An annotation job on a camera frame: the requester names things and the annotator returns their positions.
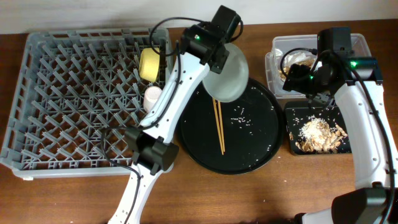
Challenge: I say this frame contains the gold snack wrapper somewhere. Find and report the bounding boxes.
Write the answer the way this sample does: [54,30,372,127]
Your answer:
[279,59,315,82]

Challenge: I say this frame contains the grey round plate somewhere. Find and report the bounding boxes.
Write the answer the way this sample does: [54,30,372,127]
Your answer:
[202,43,249,103]

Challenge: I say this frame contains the yellow bowl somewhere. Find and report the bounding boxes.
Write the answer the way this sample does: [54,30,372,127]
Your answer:
[139,48,160,83]

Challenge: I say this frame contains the food scraps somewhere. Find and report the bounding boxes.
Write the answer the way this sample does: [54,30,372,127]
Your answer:
[288,116,348,154]

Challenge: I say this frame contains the pink plastic cup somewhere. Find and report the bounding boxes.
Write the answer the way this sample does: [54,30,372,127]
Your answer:
[143,86,162,113]

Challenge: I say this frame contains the white napkin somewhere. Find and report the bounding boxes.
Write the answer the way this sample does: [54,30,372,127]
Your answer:
[274,49,316,71]

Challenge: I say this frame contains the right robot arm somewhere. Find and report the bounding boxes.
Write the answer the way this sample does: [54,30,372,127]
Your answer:
[283,27,397,223]

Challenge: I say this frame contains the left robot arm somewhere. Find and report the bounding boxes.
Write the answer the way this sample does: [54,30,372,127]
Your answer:
[109,6,248,223]

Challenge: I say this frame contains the grey plastic dishwasher rack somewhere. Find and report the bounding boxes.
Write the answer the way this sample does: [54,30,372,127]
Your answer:
[1,28,172,180]

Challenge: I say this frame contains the clear plastic storage bin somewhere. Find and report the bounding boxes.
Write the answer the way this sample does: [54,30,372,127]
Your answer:
[265,34,372,100]

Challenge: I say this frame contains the black rectangular tray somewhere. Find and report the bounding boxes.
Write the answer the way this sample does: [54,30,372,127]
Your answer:
[284,101,346,156]

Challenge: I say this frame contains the round black serving tray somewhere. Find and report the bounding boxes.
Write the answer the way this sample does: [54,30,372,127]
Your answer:
[177,79,285,175]

